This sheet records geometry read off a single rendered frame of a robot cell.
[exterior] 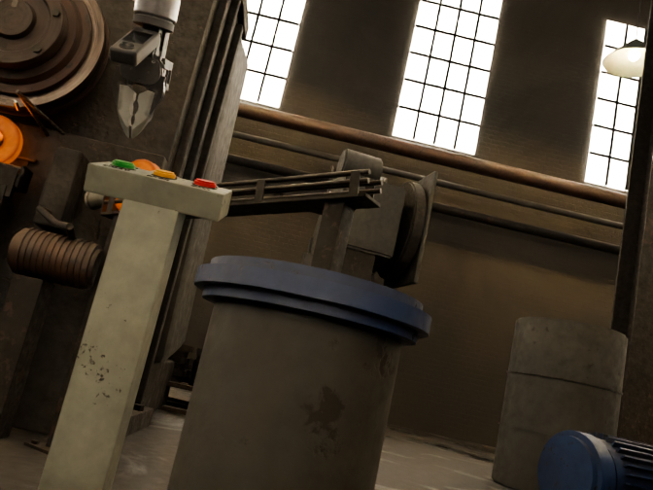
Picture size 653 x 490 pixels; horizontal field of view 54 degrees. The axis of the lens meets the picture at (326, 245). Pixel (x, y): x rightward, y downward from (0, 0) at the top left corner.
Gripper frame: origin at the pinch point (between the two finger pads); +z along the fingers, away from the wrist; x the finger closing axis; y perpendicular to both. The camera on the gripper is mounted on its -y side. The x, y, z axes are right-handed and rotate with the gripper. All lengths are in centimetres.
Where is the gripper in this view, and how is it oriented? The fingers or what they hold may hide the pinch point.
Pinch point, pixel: (130, 130)
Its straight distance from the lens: 122.7
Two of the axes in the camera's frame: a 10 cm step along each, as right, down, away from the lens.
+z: -2.3, 9.6, 1.4
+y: -0.1, -1.5, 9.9
